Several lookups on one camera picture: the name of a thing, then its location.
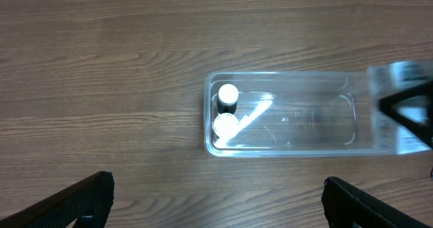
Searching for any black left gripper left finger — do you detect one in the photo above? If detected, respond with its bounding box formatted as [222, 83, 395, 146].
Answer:
[1, 171, 114, 227]

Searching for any white Hansaplast plaster box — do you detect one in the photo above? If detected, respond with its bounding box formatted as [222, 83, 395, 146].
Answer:
[368, 60, 432, 155]

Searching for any orange Redoxon tube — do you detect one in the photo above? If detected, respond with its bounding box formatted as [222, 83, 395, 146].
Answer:
[212, 113, 240, 139]

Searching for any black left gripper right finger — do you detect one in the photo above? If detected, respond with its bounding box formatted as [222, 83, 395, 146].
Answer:
[321, 177, 430, 228]

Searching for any black bottle white cap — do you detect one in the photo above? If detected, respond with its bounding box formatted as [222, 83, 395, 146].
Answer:
[217, 84, 239, 114]

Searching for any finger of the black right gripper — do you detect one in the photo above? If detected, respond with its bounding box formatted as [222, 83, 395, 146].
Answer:
[378, 81, 432, 149]

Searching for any clear plastic container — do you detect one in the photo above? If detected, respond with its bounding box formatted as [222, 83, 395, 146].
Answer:
[203, 71, 393, 158]

